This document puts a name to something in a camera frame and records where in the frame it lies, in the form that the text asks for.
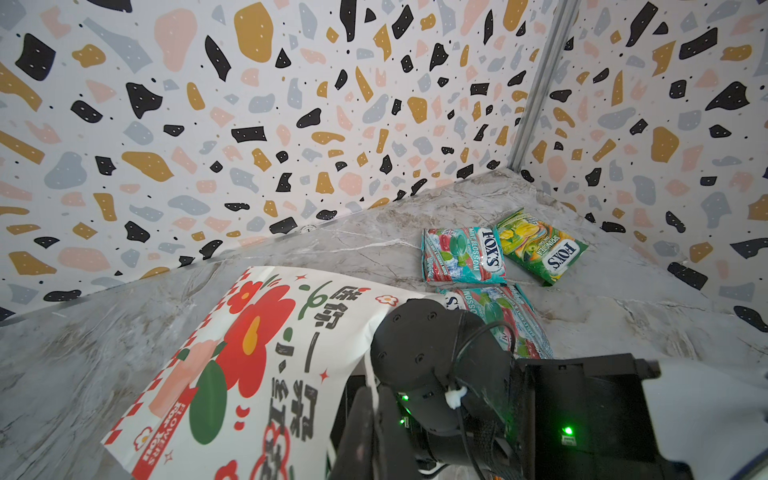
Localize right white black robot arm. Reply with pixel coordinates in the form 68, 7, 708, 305
371, 299, 767, 479

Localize right aluminium corner post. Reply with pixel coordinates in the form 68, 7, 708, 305
509, 0, 581, 173

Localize white floral paper bag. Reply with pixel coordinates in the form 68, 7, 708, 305
103, 266, 414, 479

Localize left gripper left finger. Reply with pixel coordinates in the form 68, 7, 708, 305
328, 387, 374, 480

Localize green candy bag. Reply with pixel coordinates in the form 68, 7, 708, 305
496, 209, 589, 286

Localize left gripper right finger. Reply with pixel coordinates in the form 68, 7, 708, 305
374, 389, 422, 480

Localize teal Fox's mint candy bag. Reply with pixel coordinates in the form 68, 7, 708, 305
421, 227, 506, 285

